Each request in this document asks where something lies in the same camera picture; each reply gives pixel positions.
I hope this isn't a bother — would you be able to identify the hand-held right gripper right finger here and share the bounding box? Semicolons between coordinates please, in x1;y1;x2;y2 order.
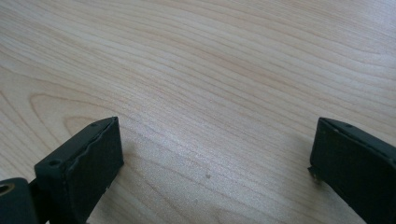
307;117;396;224

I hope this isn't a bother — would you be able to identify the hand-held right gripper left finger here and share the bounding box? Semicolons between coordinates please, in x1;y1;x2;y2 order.
34;116;125;224

